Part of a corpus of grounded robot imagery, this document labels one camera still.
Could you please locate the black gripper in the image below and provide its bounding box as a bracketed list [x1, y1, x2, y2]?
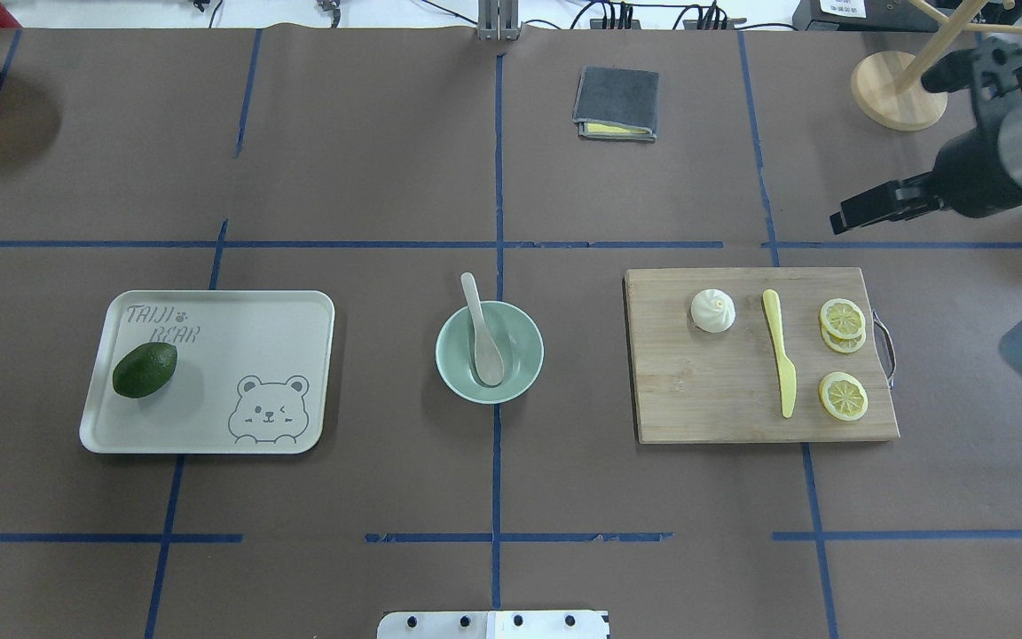
[829, 127, 1022, 235]

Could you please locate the white steamed bun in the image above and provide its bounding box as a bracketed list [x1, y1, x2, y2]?
[689, 288, 737, 333]

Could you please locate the white ceramic spoon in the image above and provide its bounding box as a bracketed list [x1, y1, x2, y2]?
[460, 272, 506, 387]

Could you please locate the mint green bowl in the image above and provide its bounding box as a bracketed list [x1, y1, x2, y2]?
[435, 302, 545, 405]

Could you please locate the wooden mug tree stand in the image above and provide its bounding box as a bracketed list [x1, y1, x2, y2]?
[849, 1, 1022, 132]

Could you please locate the upper lemon slice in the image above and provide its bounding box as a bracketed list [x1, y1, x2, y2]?
[819, 298, 867, 341]

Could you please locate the lemon slice under stack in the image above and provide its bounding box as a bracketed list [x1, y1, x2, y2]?
[821, 327, 867, 353]

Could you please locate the yellow plastic knife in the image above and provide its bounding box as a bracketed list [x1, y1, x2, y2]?
[761, 288, 798, 418]

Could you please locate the lower lemon slice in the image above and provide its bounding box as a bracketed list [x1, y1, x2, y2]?
[818, 371, 869, 422]

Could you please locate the wooden cutting board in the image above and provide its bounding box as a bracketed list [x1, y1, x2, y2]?
[625, 267, 900, 444]

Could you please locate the grey folded cloth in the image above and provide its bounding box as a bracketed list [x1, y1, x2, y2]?
[572, 66, 661, 142]

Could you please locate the white bear serving tray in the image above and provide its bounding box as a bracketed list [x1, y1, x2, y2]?
[80, 290, 335, 454]

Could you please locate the green avocado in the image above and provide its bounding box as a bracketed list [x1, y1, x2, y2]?
[111, 343, 178, 398]

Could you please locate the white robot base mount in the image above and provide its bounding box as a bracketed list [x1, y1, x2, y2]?
[376, 610, 611, 638]

